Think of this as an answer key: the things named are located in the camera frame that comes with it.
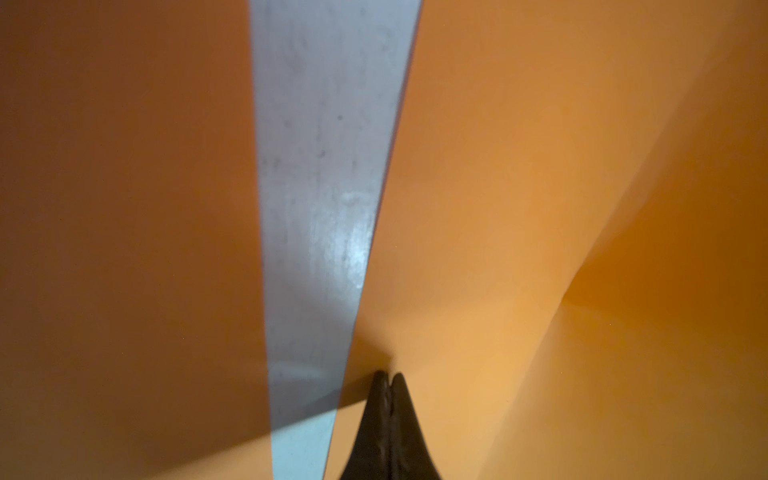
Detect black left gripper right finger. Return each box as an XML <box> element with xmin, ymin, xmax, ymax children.
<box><xmin>389</xmin><ymin>373</ymin><xmax>441</xmax><ymax>480</ymax></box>

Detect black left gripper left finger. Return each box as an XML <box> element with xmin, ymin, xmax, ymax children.
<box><xmin>340</xmin><ymin>371</ymin><xmax>392</xmax><ymax>480</ymax></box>

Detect orange paper sheet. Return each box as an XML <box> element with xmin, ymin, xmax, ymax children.
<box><xmin>346</xmin><ymin>1</ymin><xmax>767</xmax><ymax>479</ymax></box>
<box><xmin>1</xmin><ymin>1</ymin><xmax>272</xmax><ymax>479</ymax></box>

